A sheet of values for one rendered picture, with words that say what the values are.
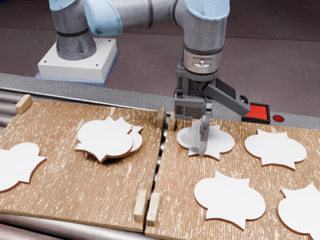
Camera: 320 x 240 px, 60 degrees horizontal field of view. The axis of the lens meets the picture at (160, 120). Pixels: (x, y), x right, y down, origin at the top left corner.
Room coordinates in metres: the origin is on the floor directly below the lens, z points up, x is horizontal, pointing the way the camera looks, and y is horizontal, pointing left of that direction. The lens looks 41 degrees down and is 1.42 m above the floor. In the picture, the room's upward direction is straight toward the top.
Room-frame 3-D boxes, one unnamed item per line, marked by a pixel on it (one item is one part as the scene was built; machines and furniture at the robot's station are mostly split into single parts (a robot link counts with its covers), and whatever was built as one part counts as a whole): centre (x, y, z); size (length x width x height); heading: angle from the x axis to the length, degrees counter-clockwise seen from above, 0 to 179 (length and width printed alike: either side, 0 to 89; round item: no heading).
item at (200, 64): (0.49, -0.08, 1.16); 0.08 x 0.08 x 0.05
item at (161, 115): (0.57, 0.00, 0.95); 0.06 x 0.02 x 0.03; 172
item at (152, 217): (0.29, 0.01, 0.95); 0.06 x 0.02 x 0.03; 170
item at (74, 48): (1.00, 0.32, 0.97); 0.15 x 0.15 x 0.10
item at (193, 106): (0.49, -0.08, 1.08); 0.09 x 0.08 x 0.12; 80
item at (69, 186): (0.46, 0.21, 0.93); 0.41 x 0.35 x 0.02; 82
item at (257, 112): (0.61, -0.27, 0.92); 0.06 x 0.06 x 0.01; 76
